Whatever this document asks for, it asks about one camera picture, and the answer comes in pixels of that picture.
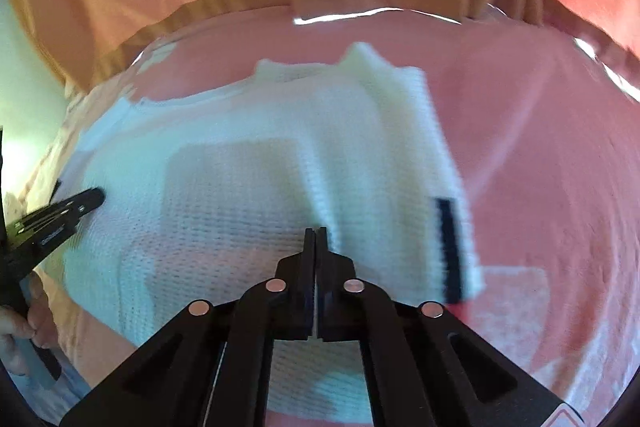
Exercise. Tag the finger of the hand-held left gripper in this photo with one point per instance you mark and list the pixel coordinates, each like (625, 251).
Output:
(75, 206)

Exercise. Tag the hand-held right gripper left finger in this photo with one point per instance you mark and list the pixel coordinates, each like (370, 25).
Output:
(300, 297)

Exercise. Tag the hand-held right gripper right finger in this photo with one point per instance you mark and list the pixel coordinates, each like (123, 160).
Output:
(332, 297)

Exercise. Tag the white red navy knit sweater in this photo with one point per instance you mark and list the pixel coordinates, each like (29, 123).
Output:
(260, 167)

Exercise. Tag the person's left hand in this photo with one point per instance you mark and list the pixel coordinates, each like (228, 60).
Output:
(40, 307)

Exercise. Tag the pink bedsheet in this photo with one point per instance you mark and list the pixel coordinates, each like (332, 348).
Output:
(525, 132)

